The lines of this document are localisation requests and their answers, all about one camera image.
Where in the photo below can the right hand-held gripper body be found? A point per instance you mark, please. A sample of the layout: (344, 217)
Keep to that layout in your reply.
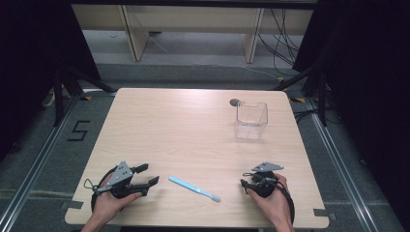
(266, 185)

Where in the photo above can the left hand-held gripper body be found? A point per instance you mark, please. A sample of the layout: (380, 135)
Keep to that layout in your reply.
(121, 174)

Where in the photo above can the light blue toothbrush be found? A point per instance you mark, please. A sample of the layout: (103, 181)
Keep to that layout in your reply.
(193, 188)

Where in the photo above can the clear plastic container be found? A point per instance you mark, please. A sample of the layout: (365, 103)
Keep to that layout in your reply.
(251, 124)

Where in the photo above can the person's right hand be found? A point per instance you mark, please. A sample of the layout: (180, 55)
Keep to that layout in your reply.
(274, 206)

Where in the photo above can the person's left hand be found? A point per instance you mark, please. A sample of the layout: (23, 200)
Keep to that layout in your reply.
(109, 206)

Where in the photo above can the grey tape piece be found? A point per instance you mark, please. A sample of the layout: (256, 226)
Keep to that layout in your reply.
(72, 204)
(322, 213)

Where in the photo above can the yellow black tape marker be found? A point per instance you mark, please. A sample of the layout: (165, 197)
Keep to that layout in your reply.
(298, 100)
(86, 98)
(280, 79)

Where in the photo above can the black metal stand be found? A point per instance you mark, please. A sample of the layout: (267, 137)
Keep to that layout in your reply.
(322, 96)
(59, 96)

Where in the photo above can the black curtain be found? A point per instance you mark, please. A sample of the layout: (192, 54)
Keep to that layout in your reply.
(32, 64)
(370, 96)

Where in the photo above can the beige wooden bench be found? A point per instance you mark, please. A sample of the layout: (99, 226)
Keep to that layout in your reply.
(193, 17)

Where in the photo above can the aluminium floor rail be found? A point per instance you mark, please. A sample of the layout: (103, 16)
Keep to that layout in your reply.
(341, 167)
(35, 167)

